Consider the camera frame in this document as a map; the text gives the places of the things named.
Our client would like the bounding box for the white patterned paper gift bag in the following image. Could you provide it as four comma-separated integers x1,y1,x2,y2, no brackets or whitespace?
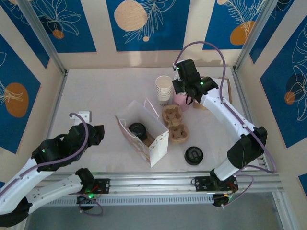
114,97,170,168

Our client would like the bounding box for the pink holder cup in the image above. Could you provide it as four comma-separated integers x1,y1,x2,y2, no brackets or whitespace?
173,92,192,112

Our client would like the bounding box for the white paper cup stack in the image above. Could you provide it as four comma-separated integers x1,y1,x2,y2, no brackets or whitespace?
155,75,174,106

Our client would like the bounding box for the wooden napkin tray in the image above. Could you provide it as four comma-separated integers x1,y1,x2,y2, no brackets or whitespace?
193,76,233,111

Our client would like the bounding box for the brown cardboard cup carrier stack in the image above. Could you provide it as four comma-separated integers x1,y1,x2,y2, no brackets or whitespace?
161,105,190,144

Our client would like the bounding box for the black controller box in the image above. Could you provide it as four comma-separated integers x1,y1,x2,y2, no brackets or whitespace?
212,193,231,209
76,194,96,211

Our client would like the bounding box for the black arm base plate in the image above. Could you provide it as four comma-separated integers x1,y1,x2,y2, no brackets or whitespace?
194,176,238,192
92,178,111,194

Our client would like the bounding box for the aluminium side rail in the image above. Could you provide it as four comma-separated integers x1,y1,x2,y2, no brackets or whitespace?
231,67,272,172
45,69,69,142

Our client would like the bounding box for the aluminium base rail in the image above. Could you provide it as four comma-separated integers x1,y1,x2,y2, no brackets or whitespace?
35,170,281,196

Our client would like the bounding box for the aluminium frame post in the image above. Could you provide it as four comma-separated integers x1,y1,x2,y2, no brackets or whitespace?
235,0,276,71
18,0,67,74

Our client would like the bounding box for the grey slotted cable duct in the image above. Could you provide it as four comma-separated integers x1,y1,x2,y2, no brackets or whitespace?
42,194,214,207

